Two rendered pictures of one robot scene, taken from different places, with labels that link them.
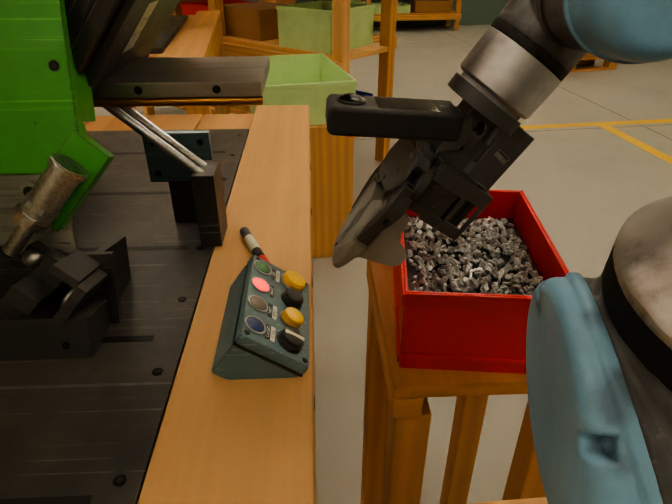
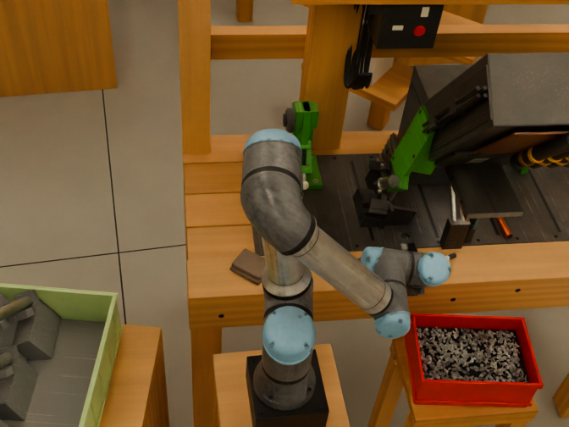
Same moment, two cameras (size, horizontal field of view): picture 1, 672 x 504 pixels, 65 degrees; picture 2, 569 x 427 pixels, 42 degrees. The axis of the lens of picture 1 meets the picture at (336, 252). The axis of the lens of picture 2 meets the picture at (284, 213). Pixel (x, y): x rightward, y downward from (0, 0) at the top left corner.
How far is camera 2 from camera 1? 176 cm
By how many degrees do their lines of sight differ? 63
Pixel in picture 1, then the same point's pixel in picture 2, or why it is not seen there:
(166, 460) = not seen: hidden behind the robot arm
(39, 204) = (381, 182)
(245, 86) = (465, 210)
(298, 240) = (455, 278)
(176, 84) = (456, 188)
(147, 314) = (386, 235)
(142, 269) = (415, 226)
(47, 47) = (416, 151)
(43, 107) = (406, 162)
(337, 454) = not seen: outside the picture
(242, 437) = not seen: hidden behind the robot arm
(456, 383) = (400, 360)
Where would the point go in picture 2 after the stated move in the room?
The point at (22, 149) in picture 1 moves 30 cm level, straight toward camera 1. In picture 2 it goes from (397, 166) to (317, 205)
